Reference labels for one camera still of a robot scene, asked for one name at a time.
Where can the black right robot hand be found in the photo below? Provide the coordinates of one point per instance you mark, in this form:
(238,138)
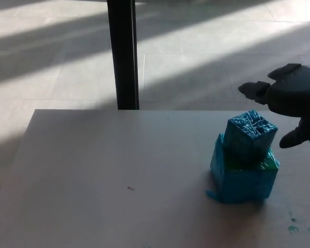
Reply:
(292,95)

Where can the small blue cube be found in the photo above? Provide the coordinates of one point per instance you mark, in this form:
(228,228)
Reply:
(248,134)

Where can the large blue wrapped cube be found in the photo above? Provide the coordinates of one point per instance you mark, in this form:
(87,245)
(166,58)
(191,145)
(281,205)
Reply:
(241,183)

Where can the black vertical window frame post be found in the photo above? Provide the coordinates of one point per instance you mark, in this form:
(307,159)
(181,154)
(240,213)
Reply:
(123,54)

